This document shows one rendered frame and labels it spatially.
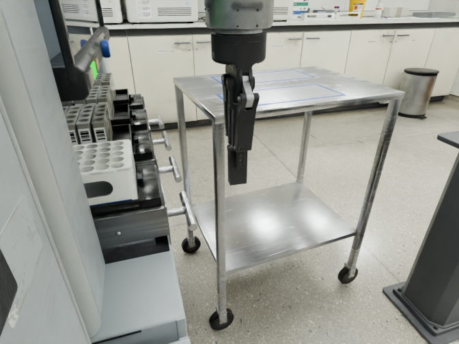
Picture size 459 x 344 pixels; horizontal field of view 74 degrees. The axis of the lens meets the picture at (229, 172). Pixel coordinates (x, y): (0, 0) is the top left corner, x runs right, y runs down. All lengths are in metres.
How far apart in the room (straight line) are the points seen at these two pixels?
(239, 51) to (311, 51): 2.79
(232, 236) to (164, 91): 1.86
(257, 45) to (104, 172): 0.25
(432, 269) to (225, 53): 1.10
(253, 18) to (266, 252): 0.86
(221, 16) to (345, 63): 3.06
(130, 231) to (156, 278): 0.07
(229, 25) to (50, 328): 0.34
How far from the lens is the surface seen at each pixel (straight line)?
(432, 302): 1.38
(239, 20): 0.41
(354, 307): 1.41
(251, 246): 1.14
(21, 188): 0.22
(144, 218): 0.44
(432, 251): 1.29
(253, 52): 0.42
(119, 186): 0.43
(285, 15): 3.03
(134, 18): 2.72
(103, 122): 0.55
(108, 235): 0.45
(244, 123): 0.43
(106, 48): 0.61
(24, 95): 0.25
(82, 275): 0.34
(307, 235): 1.21
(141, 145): 0.60
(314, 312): 1.34
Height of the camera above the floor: 1.05
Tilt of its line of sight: 29 degrees down
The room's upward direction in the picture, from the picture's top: straight up
